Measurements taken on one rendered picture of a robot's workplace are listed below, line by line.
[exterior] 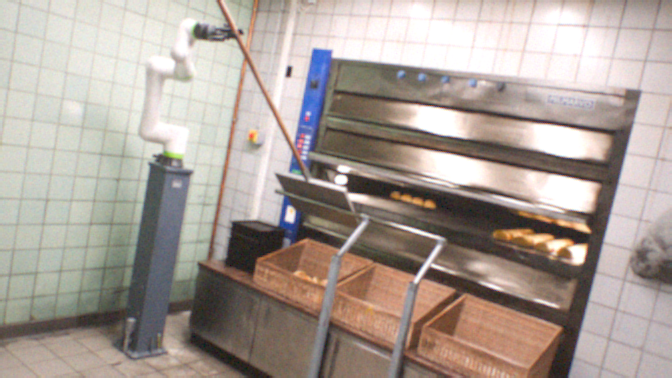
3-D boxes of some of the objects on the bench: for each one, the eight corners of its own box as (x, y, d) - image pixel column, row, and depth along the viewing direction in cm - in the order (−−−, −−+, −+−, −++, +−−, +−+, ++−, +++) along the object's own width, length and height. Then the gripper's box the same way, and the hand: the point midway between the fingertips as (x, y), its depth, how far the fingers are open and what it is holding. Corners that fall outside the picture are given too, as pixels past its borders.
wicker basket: (300, 276, 393) (308, 237, 390) (366, 302, 360) (375, 261, 358) (251, 282, 354) (259, 239, 351) (320, 313, 321) (329, 266, 318)
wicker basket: (367, 303, 360) (376, 261, 357) (447, 335, 328) (457, 289, 325) (322, 314, 320) (331, 267, 317) (408, 351, 288) (420, 300, 285)
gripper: (221, 28, 285) (254, 31, 271) (201, 47, 278) (233, 51, 264) (214, 16, 280) (247, 17, 266) (193, 34, 273) (226, 37, 259)
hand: (235, 33), depth 267 cm, fingers closed on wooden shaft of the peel, 3 cm apart
